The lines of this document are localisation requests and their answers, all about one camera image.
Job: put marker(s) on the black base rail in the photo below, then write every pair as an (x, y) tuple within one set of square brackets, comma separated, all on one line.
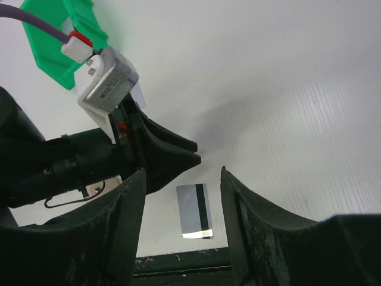
[(201, 267)]

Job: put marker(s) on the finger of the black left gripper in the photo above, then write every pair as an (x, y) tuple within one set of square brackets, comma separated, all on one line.
[(163, 165), (163, 133)]

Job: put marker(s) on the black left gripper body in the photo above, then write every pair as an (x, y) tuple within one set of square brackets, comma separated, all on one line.
[(33, 169)]

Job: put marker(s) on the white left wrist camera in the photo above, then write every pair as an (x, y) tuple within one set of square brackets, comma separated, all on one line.
[(105, 78)]

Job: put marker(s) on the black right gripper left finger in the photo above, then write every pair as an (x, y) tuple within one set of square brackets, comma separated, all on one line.
[(95, 244)]

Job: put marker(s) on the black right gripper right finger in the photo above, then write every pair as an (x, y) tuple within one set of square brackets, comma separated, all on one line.
[(269, 245)]

